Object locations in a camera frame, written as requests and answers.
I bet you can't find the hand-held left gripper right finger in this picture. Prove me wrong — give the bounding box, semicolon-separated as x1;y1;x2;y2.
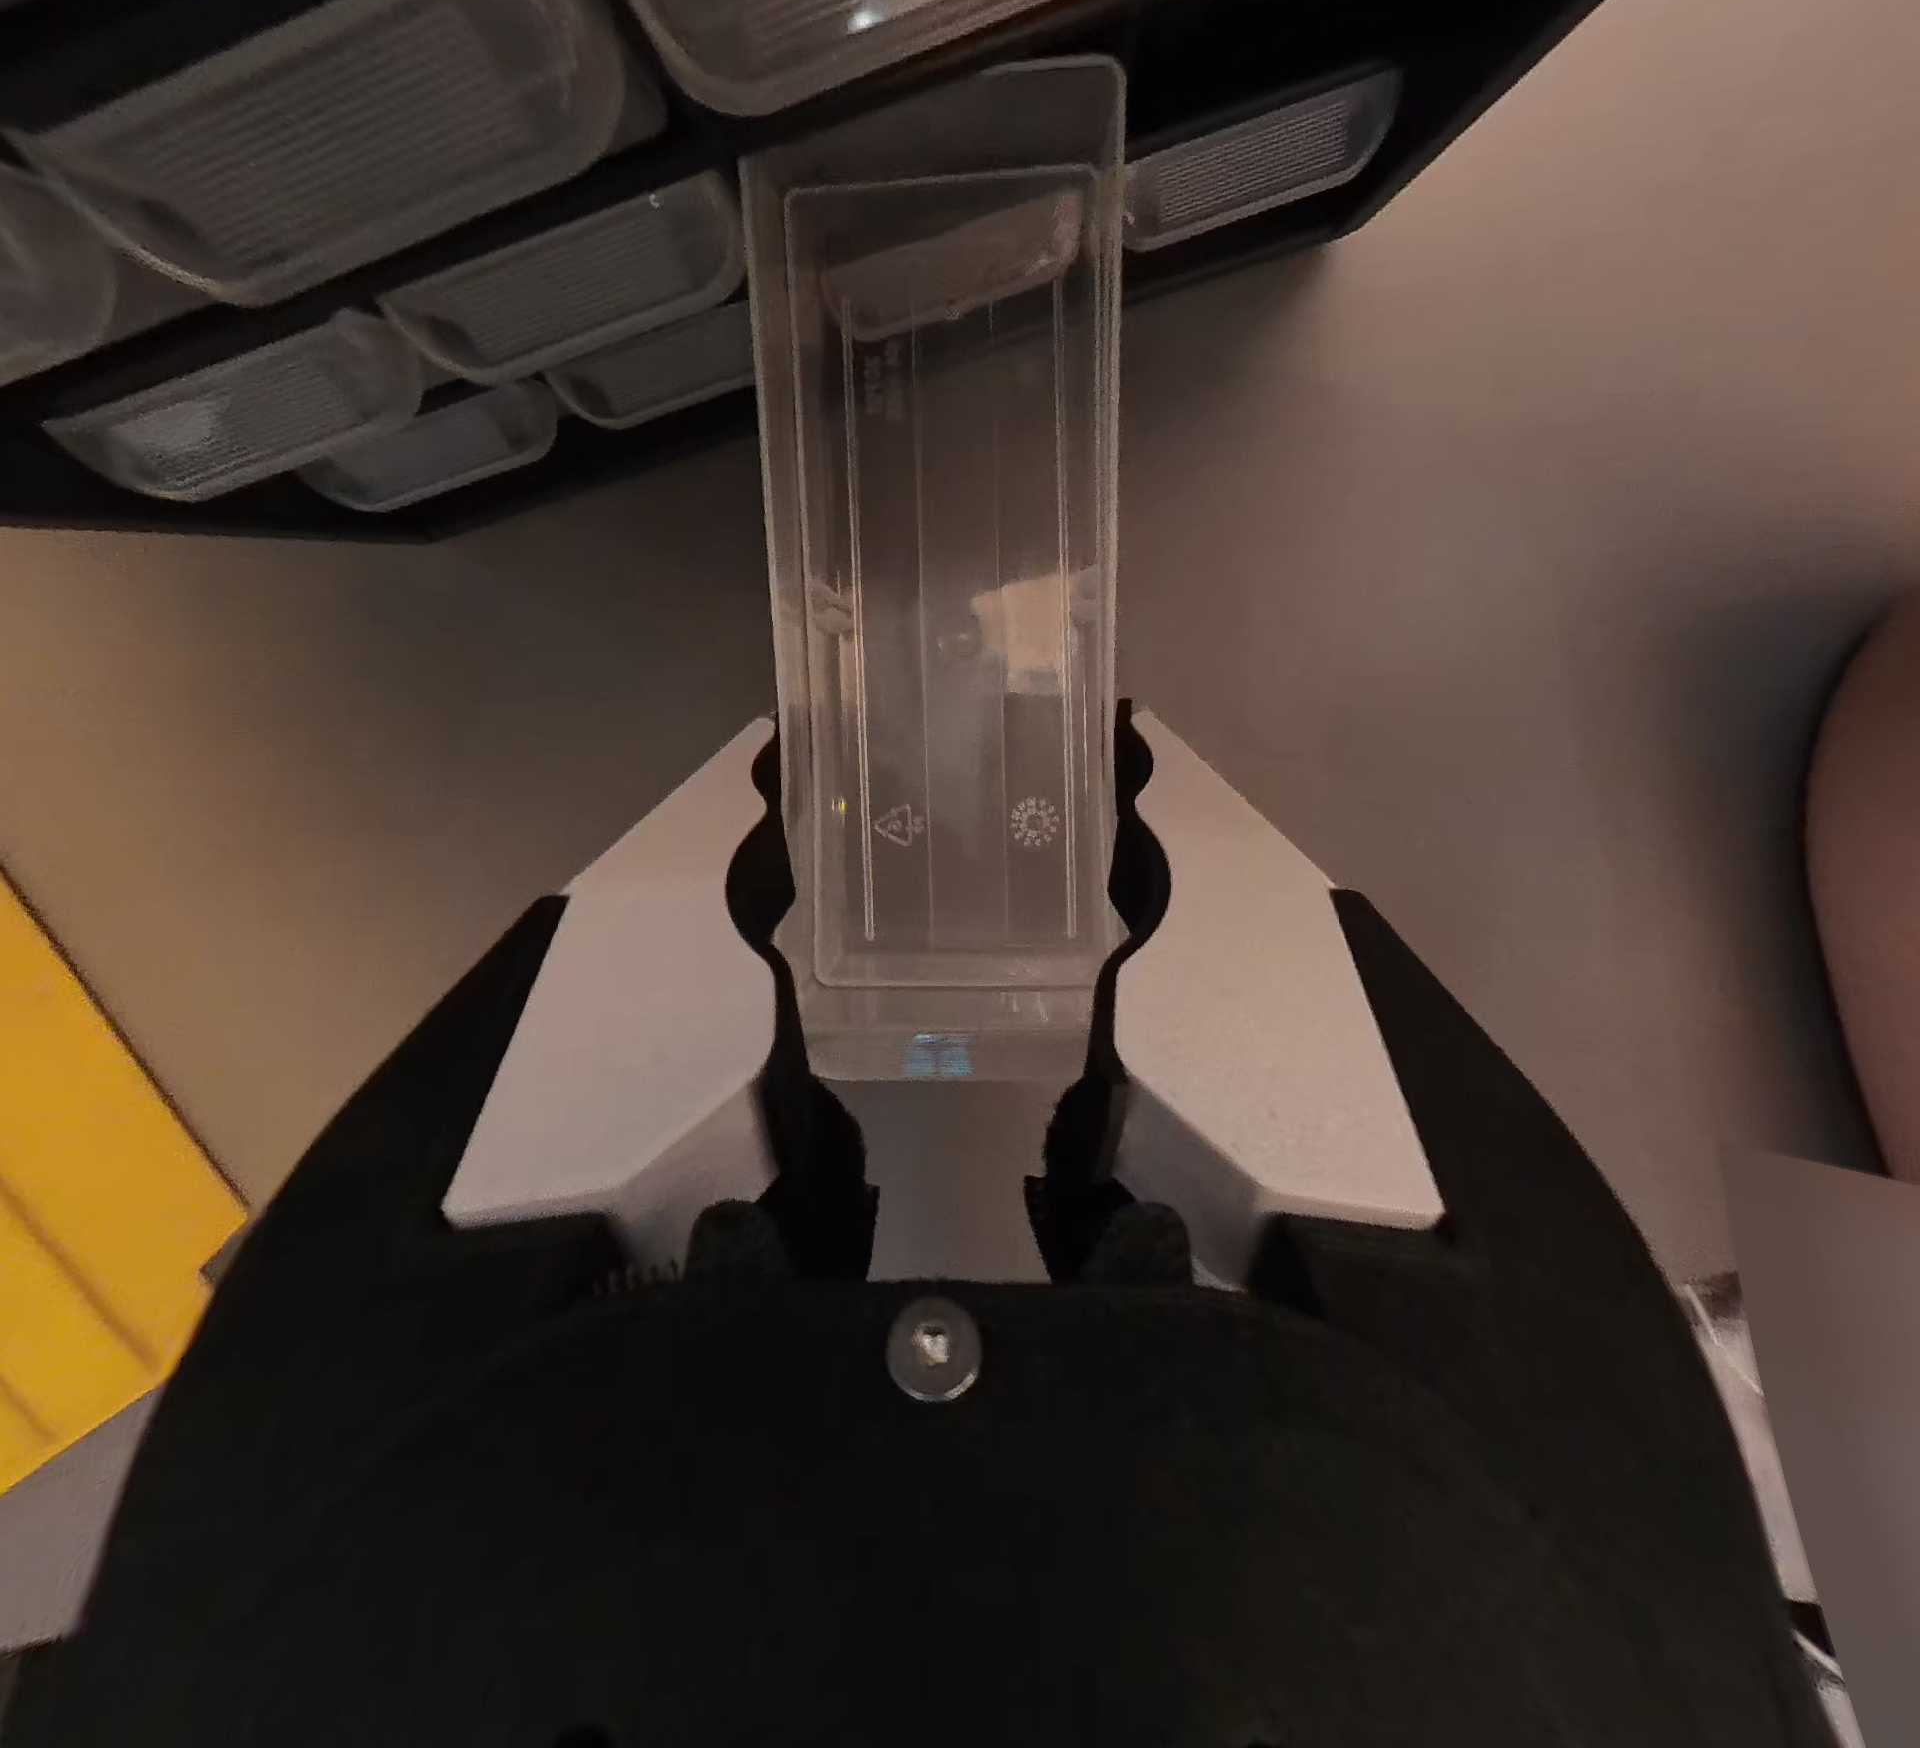
1027;703;1451;1290

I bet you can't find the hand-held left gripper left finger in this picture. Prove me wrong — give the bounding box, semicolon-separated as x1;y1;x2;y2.
440;713;873;1286

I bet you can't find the yellow plastic bin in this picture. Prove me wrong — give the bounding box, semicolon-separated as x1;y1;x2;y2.
0;865;252;1495

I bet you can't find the black drawer cabinet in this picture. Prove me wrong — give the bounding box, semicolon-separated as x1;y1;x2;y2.
0;0;1793;547

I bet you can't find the person's right forearm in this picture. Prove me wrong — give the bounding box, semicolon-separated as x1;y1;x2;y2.
1803;608;1920;1181

